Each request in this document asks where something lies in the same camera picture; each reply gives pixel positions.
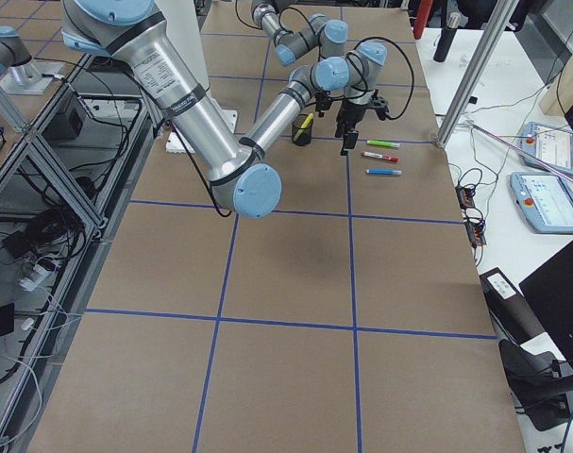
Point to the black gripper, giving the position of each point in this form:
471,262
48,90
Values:
322,101
348,115

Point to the green highlighter pen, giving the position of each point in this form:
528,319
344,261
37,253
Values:
381,143

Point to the red capped white marker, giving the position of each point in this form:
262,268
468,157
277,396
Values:
378,156

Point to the yellow highlighter pen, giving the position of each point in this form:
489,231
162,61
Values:
307,121

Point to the blue highlighter pen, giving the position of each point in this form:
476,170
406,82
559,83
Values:
383,172

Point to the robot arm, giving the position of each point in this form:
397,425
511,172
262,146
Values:
135,32
317,82

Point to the black mesh pen cup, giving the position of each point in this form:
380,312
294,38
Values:
301,137

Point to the orange terminal adapter board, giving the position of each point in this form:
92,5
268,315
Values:
465,196

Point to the red object at edge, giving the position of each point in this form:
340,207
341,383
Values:
421,18

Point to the black steel water bottle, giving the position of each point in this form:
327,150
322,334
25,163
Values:
447,37

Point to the brown table cover mat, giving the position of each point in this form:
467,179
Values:
351,319

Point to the far blue teach pendant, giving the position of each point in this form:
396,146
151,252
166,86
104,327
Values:
553,145

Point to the blue teach pendant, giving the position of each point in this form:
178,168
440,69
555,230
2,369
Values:
545,201
553,145

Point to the near blue teach pendant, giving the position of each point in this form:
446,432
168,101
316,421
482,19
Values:
545,201

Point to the white label remote box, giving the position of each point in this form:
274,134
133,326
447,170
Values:
502,286

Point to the black monitor on desk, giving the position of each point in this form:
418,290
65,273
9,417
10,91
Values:
549,293

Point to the aluminium frame post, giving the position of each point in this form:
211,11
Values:
489,39

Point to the aluminium frame rack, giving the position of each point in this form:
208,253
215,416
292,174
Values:
69,161

